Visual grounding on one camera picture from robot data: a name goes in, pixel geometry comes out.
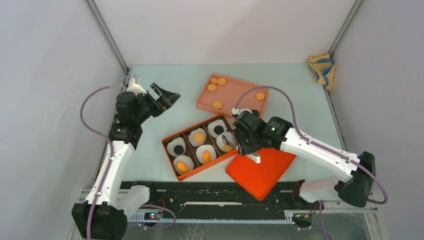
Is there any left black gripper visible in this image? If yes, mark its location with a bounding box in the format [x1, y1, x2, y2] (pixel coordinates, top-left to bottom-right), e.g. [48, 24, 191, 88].
[133, 83, 180, 124]

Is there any orange round cookie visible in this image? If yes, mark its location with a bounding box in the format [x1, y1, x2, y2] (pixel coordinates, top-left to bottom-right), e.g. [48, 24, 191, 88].
[193, 132, 205, 143]
[212, 100, 223, 109]
[210, 77, 218, 85]
[223, 145, 234, 153]
[207, 83, 217, 92]
[255, 92, 266, 101]
[217, 77, 227, 86]

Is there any black round cookie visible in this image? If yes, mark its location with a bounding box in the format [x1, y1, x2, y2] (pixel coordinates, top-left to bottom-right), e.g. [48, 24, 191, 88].
[213, 125, 225, 136]
[173, 145, 186, 156]
[251, 109, 260, 118]

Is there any pink cookie tray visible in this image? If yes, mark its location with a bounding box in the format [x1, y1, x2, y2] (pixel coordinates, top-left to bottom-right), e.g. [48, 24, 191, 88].
[195, 73, 270, 118]

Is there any orange fish cookie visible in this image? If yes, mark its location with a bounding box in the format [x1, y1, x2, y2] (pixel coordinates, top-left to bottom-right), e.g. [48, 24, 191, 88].
[176, 161, 190, 174]
[202, 151, 212, 163]

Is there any orange box lid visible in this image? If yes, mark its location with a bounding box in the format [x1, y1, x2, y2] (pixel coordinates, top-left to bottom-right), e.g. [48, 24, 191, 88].
[225, 148, 296, 201]

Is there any orange compartment box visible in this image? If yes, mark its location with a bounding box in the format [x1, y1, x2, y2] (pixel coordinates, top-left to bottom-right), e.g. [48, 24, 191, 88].
[162, 115, 237, 182]

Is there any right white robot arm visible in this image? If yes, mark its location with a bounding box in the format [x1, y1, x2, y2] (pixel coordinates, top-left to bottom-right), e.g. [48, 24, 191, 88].
[232, 110, 376, 209]

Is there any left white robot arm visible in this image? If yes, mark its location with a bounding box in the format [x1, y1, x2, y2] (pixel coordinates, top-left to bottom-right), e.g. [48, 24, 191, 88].
[71, 83, 181, 240]

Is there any yellow blue cloth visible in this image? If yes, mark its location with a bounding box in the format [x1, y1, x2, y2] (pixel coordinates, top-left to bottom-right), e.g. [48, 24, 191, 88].
[306, 53, 336, 91]

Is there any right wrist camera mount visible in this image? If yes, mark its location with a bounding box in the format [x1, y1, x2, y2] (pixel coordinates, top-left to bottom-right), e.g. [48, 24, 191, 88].
[231, 108, 252, 118]

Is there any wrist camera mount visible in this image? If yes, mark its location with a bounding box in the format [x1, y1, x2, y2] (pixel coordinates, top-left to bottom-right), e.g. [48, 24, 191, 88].
[231, 108, 252, 118]
[126, 75, 147, 96]

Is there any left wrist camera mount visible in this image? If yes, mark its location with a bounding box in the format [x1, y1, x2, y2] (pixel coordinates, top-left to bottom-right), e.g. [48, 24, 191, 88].
[126, 75, 147, 96]

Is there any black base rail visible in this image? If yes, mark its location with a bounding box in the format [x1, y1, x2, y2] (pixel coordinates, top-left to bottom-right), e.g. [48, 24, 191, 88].
[120, 181, 319, 221]

